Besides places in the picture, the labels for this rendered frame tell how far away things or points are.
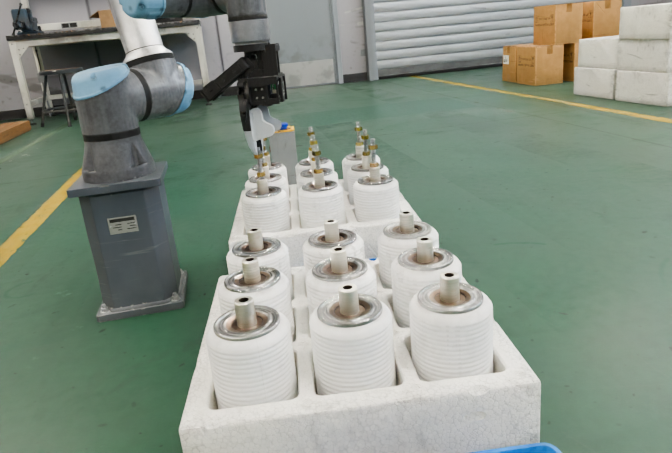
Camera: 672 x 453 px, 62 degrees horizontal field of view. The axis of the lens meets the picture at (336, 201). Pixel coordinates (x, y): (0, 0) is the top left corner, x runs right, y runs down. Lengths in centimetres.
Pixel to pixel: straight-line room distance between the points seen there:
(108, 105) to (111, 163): 12
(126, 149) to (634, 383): 103
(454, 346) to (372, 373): 10
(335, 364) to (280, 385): 7
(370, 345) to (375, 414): 7
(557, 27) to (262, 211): 394
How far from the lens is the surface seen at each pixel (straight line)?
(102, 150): 125
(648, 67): 367
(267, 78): 109
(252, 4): 109
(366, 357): 63
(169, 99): 132
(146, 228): 126
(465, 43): 666
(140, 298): 132
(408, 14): 640
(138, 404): 103
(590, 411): 94
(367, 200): 115
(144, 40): 135
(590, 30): 507
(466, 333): 64
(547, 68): 482
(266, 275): 77
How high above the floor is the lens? 56
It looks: 17 degrees down
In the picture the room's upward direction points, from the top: 5 degrees counter-clockwise
